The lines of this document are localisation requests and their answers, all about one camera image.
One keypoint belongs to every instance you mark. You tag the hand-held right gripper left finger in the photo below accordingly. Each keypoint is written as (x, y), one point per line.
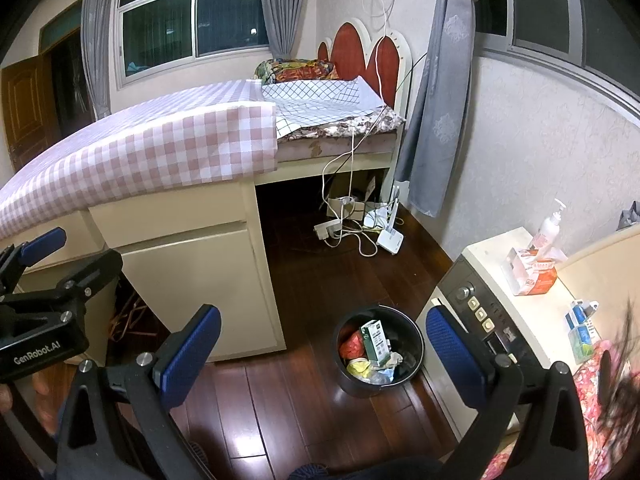
(192, 360)

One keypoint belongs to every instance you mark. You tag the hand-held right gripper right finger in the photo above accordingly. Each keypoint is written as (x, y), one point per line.
(455, 360)

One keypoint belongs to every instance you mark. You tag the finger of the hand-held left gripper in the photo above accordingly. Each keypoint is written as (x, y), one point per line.
(45, 240)
(97, 270)

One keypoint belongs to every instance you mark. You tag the green white box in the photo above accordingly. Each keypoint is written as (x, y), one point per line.
(375, 340)

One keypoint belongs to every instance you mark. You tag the yellow ball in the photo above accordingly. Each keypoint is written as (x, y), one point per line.
(359, 366)

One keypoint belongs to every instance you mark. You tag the red plastic bag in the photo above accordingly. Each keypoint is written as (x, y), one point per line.
(352, 345)

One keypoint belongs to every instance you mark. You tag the black trash bin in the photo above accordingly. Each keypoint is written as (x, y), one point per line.
(350, 385)

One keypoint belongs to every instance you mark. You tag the cream table cabinet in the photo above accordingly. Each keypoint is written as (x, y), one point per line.
(200, 280)

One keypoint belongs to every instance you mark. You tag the cream appliance with knob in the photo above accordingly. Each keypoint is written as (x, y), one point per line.
(500, 260)

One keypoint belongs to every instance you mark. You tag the orange tissue pack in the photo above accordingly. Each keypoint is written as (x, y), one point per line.
(535, 275)

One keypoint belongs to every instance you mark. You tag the blue white small carton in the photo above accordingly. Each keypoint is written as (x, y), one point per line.
(580, 320)

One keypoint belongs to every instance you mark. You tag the brown wooden door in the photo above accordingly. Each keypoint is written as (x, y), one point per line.
(25, 110)

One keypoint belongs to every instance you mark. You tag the pink floral clothing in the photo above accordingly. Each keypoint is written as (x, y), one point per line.
(590, 390)

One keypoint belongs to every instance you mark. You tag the white router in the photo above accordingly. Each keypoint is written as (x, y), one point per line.
(390, 237)

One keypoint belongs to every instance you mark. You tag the pump bottle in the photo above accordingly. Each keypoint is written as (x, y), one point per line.
(545, 232)

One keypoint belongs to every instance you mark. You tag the blue slipper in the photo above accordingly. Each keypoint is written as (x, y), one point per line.
(310, 472)

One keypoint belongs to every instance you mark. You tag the dark hair strands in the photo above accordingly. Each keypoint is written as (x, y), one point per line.
(620, 385)

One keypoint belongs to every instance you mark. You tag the cream curved board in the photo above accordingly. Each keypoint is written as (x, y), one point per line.
(605, 270)

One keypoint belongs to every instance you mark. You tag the cardboard box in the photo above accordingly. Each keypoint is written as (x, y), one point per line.
(360, 207)

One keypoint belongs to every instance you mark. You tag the white power strip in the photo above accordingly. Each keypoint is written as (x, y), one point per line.
(327, 230)

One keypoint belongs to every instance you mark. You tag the grey cloth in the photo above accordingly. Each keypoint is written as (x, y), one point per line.
(629, 216)

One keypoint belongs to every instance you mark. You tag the sliding window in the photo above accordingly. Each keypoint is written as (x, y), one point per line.
(160, 25)

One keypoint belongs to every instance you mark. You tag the tied grey curtain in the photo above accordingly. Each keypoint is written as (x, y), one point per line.
(440, 110)

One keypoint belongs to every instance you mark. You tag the colourful patterned pillow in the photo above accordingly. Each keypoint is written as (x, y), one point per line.
(295, 71)

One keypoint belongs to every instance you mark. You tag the red cream headboard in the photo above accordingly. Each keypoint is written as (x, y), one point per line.
(350, 52)

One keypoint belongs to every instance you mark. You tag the side window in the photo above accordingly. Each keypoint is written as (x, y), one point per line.
(550, 5)

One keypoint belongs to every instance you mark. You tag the cream bed frame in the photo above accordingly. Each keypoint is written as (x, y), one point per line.
(340, 152)

